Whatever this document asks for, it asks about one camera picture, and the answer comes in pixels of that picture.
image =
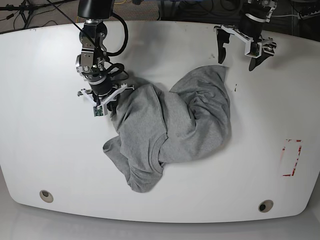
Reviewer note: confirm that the grey T-shirt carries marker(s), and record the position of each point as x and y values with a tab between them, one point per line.
155	127

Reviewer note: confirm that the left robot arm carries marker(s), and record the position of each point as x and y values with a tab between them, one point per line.
253	15

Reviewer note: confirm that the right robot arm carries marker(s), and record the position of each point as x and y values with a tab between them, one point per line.
94	63

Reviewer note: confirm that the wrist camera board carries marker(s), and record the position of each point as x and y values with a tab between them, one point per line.
254	49
98	111

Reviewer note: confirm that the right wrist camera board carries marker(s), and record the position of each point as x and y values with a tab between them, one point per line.
98	111

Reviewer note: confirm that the black tripod stand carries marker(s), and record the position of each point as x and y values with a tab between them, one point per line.
27	11

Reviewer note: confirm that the table cable grommet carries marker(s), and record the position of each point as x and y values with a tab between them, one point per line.
265	206
46	196

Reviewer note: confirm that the right table cable grommet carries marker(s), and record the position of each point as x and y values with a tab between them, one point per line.
265	206

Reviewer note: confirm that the red tape rectangle marking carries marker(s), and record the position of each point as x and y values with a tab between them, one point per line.
290	156

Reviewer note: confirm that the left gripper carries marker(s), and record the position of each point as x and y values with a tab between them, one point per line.
248	30

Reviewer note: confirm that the white power strip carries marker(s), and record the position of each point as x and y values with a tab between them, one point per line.
309	12

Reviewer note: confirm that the left table cable grommet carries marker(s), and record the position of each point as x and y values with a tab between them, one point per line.
46	196

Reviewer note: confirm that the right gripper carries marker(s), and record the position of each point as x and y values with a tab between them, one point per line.
106	93

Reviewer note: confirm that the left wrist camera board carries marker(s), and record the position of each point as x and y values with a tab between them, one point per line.
254	49

